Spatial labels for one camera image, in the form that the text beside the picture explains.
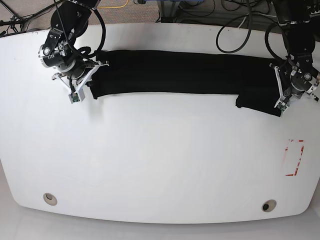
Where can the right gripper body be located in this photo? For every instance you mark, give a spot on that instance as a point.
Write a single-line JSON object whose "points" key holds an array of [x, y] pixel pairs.
{"points": [[74, 75]]}

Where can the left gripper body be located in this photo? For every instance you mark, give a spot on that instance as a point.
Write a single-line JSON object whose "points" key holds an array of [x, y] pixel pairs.
{"points": [[296, 84]]}

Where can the black printed T-shirt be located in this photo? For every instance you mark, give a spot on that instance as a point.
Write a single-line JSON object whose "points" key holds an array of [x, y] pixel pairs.
{"points": [[249, 78]]}

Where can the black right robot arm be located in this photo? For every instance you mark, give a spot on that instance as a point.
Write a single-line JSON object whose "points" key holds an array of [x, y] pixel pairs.
{"points": [[69, 21]]}

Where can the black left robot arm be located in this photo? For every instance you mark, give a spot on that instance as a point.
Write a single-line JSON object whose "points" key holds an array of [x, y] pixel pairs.
{"points": [[298, 33]]}

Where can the red tape marking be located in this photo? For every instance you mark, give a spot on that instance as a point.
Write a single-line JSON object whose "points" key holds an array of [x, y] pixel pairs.
{"points": [[292, 157]]}

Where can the black tripod legs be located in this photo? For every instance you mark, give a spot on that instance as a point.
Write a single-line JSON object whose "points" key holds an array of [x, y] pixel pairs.
{"points": [[25, 9]]}

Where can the left table grommet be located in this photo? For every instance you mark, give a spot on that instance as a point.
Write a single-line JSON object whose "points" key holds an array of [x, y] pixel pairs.
{"points": [[50, 199]]}

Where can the table grommet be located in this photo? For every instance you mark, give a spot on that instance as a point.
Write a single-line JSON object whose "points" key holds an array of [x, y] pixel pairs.
{"points": [[269, 206], [50, 199]]}

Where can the right table grommet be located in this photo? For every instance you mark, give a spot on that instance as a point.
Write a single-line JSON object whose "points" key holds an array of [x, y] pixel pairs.
{"points": [[269, 206]]}

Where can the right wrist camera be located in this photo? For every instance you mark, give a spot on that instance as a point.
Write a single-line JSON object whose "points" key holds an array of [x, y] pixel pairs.
{"points": [[77, 96]]}

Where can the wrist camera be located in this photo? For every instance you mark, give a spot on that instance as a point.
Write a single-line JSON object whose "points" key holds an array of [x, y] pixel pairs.
{"points": [[281, 105], [77, 96]]}

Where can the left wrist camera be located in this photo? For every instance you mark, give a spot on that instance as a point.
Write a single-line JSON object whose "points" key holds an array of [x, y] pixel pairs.
{"points": [[281, 105]]}

